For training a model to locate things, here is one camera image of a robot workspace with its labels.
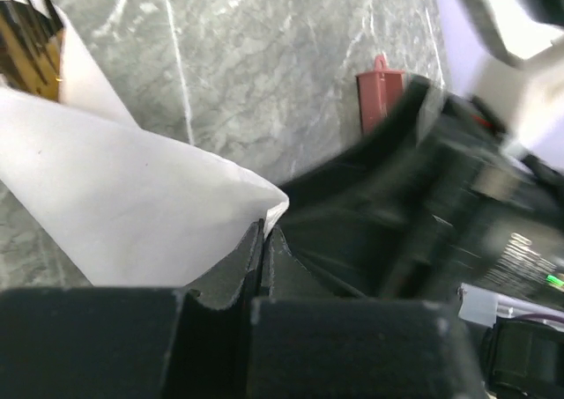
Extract brown utensil tray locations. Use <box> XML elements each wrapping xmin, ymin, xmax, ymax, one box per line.
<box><xmin>356</xmin><ymin>54</ymin><xmax>405</xmax><ymax>135</ymax></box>

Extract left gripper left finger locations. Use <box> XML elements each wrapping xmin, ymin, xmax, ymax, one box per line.
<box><xmin>1</xmin><ymin>221</ymin><xmax>263</xmax><ymax>398</ymax></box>

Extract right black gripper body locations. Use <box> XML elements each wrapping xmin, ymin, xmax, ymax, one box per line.
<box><xmin>279</xmin><ymin>76</ymin><xmax>563</xmax><ymax>309</ymax></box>

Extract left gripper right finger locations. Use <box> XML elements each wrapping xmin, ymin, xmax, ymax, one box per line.
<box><xmin>250</xmin><ymin>229</ymin><xmax>485</xmax><ymax>398</ymax></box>

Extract white paper napkin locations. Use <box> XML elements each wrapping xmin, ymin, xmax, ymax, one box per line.
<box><xmin>1</xmin><ymin>8</ymin><xmax>289</xmax><ymax>286</ymax></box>

